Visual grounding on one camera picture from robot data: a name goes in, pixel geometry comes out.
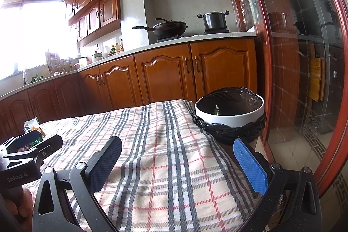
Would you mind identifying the white kitchen countertop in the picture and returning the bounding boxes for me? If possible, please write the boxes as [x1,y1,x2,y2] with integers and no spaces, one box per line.
[0,31,257,100]

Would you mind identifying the white-rimmed bin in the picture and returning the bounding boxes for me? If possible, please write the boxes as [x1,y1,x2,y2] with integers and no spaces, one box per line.
[194,87,265,159]

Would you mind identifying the wooden lower kitchen cabinets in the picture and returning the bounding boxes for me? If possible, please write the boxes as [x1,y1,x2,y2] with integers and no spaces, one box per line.
[0,38,259,140]

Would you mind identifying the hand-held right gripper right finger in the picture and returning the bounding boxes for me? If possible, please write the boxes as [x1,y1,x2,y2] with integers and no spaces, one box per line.
[233,137,323,232]

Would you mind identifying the white bin with black bag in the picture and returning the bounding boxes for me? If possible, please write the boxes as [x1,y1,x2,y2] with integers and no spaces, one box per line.
[192,87,267,144]

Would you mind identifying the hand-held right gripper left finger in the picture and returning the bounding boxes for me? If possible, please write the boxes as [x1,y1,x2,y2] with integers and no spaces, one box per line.
[33,135,123,232]

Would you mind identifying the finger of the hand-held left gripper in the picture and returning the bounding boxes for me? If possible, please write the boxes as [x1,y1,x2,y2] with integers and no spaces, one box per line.
[5,135,64,167]
[0,130,42,154]

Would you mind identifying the wooden chopping board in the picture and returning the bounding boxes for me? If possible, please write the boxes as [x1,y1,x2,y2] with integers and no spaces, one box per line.
[310,57,327,102]

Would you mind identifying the red-framed glass door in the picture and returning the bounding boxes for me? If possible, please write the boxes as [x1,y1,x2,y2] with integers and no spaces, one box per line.
[226,0,348,200]

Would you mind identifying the plaid blanket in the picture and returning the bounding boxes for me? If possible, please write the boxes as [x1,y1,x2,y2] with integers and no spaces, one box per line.
[22,99,261,232]

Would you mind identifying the gas stove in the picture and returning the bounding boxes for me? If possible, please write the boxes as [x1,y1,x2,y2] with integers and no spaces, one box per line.
[156,28,231,42]

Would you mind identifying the black wok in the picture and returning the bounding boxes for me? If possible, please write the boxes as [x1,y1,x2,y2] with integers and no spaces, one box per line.
[132,20,189,38]

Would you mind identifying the colourful snack packet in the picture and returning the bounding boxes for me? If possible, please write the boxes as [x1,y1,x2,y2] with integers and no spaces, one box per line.
[24,116,46,148]

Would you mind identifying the steel cooking pot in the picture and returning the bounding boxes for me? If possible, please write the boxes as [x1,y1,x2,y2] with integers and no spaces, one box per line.
[197,10,230,31]

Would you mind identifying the kitchen window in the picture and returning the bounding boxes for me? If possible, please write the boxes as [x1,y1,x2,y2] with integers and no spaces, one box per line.
[0,1,71,80]

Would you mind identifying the utensil rack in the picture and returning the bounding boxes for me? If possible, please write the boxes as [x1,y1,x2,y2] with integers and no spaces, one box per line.
[46,50,72,73]

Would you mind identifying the person's left hand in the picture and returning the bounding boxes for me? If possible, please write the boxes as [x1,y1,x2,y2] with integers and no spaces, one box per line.
[0,190,34,232]

